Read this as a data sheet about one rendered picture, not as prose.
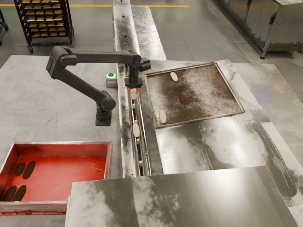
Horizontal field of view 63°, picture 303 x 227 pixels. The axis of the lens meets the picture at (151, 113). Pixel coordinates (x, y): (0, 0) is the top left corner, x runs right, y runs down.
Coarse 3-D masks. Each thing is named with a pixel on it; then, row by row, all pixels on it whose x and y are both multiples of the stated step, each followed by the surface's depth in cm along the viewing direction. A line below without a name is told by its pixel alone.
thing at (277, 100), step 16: (160, 64) 192; (176, 64) 194; (192, 64) 195; (240, 64) 199; (256, 64) 200; (272, 64) 202; (144, 80) 176; (256, 80) 184; (272, 80) 185; (144, 96) 163; (256, 96) 169; (272, 96) 170; (288, 96) 171; (144, 112) 152; (272, 112) 158; (288, 112) 159; (144, 128) 142; (288, 128) 148; (288, 144) 139; (160, 160) 126
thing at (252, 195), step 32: (96, 192) 60; (128, 192) 60; (160, 192) 61; (192, 192) 61; (224, 192) 62; (256, 192) 62; (96, 224) 54; (128, 224) 55; (160, 224) 55; (192, 224) 55; (224, 224) 56; (256, 224) 56; (288, 224) 57
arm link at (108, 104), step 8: (56, 48) 105; (56, 56) 103; (48, 64) 108; (56, 64) 104; (48, 72) 108; (56, 72) 106; (64, 72) 109; (64, 80) 112; (72, 80) 114; (80, 80) 117; (80, 88) 120; (88, 88) 122; (88, 96) 126; (96, 96) 128; (104, 96) 131; (104, 104) 132; (112, 104) 135
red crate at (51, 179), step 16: (32, 160) 121; (48, 160) 122; (64, 160) 122; (80, 160) 123; (96, 160) 124; (16, 176) 115; (32, 176) 115; (48, 176) 116; (64, 176) 116; (80, 176) 117; (96, 176) 117; (32, 192) 109; (48, 192) 110; (64, 192) 110
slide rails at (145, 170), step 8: (128, 96) 157; (136, 104) 152; (136, 112) 147; (136, 144) 129; (136, 152) 125; (144, 152) 126; (136, 160) 122; (144, 160) 122; (136, 168) 118; (144, 168) 119; (136, 176) 115
